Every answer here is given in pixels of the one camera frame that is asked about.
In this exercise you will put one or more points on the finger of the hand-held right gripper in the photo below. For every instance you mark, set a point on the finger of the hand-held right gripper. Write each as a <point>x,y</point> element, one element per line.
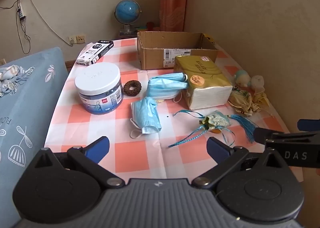
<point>265,134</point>
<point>308,124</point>

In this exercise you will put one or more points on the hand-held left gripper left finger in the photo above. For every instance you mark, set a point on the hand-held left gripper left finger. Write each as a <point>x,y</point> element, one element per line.
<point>98,147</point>

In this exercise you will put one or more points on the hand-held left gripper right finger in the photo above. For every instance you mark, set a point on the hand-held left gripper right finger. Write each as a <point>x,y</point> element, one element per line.
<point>218,149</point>

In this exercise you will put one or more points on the green sachet with blue tassel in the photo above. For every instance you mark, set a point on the green sachet with blue tassel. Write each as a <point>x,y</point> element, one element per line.
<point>216,121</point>

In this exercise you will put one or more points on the blue face mask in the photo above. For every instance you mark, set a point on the blue face mask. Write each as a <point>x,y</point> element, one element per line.
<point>146,114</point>
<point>165,84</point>

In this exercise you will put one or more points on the brown cardboard box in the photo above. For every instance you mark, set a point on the brown cardboard box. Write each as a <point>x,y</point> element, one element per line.
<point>152,54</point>

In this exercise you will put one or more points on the pink checked tablecloth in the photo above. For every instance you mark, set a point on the pink checked tablecloth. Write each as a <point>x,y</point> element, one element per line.
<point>112,130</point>

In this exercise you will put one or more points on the white-lidded plastic jar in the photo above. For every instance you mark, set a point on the white-lidded plastic jar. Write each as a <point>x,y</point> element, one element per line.
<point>98,85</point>

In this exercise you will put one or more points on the brown hair scrunchie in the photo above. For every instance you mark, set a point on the brown hair scrunchie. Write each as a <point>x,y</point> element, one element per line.
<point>132,88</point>

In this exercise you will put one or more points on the gold tissue pack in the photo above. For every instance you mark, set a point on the gold tissue pack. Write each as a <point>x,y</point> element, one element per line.
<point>205,78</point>

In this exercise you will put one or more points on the blue floral pillow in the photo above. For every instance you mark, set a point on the blue floral pillow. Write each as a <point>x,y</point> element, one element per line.
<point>27,123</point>

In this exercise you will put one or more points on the black and white carton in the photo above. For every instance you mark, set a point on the black and white carton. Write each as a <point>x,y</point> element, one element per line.
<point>96,52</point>

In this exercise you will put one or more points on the yellow toy car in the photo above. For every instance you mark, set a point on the yellow toy car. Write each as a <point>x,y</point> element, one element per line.
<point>209,39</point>

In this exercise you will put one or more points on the fringed pale cloth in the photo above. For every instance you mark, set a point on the fringed pale cloth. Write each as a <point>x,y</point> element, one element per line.
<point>10,74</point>

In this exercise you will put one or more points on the printed storage box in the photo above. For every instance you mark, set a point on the printed storage box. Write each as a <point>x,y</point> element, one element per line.
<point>125,34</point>

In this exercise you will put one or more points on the beige upright panel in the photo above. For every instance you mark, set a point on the beige upright panel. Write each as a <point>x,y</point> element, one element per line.
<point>250,18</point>

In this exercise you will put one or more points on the rainbow coloured toy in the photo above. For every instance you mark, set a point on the rainbow coloured toy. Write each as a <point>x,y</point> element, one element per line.
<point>147,27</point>

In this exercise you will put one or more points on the blue desk globe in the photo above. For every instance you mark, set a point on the blue desk globe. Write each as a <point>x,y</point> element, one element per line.
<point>127,12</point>

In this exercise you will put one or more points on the white power strip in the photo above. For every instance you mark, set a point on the white power strip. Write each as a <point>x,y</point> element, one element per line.
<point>21,11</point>

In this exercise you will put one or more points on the white wall socket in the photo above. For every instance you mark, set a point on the white wall socket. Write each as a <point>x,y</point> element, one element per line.
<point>77,39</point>

